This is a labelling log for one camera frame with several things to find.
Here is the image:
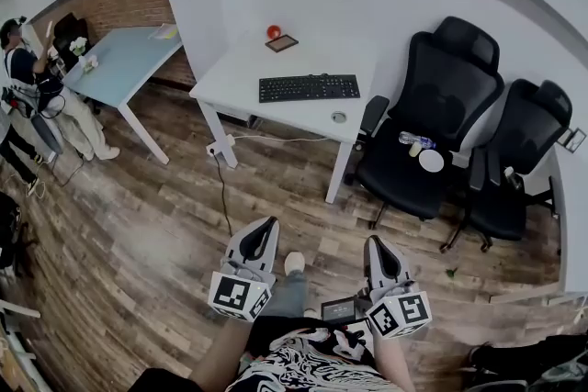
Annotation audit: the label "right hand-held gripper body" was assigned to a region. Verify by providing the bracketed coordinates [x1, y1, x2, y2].
[357, 278, 434, 341]

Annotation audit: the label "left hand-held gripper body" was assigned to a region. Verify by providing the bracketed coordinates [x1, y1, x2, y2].
[208, 258, 277, 323]

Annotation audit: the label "black keyboard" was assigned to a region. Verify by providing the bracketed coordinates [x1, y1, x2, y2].
[258, 73, 362, 104]

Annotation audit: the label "person's left forearm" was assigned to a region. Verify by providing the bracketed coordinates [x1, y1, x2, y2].
[189, 315, 254, 387]

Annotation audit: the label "person's right forearm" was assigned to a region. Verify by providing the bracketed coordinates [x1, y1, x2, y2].
[370, 331, 417, 392]

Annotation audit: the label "person's white shoe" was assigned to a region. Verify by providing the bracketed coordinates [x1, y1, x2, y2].
[283, 251, 307, 277]

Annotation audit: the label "person's jeans leg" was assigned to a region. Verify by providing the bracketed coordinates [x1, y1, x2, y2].
[259, 269, 310, 320]

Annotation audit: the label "small black chest device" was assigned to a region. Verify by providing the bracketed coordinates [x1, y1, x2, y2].
[320, 296, 358, 323]

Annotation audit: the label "black and white patterned shirt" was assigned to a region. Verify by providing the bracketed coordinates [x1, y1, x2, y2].
[223, 315, 406, 392]

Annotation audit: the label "white power strip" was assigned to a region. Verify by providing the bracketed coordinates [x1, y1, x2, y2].
[206, 133, 237, 158]

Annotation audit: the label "white round plate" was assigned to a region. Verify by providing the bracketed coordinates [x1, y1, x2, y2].
[418, 148, 446, 174]

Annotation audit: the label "clear plastic water bottle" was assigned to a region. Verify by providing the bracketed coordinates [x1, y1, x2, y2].
[398, 130, 437, 151]

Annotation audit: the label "dark bottle with white cap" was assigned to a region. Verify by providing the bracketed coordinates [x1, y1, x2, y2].
[503, 165, 525, 192]

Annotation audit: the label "white side desk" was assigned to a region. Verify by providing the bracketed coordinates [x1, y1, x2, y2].
[548, 123, 588, 296]

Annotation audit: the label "large black office chair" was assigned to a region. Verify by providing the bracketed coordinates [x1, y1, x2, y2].
[343, 15, 506, 231]

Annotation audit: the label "small black office chair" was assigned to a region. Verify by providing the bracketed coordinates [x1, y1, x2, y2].
[439, 77, 574, 254]

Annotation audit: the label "small framed picture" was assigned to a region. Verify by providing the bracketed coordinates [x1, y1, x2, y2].
[555, 128, 587, 155]

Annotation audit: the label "light blue table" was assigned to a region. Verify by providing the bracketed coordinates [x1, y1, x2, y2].
[61, 24, 186, 166]

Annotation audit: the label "white papers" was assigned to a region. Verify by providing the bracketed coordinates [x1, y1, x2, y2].
[147, 23, 179, 41]

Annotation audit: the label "white flowers in vase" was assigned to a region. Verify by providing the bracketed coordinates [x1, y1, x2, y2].
[68, 36, 100, 75]

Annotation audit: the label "black mesh chair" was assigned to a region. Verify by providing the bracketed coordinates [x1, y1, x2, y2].
[51, 12, 91, 71]

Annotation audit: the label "black cable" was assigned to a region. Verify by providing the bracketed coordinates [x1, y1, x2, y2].
[214, 154, 234, 239]

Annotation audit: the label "white cable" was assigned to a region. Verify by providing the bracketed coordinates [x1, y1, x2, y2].
[232, 133, 330, 144]

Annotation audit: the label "black bag with straps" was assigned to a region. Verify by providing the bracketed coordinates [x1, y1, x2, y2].
[467, 333, 588, 392]

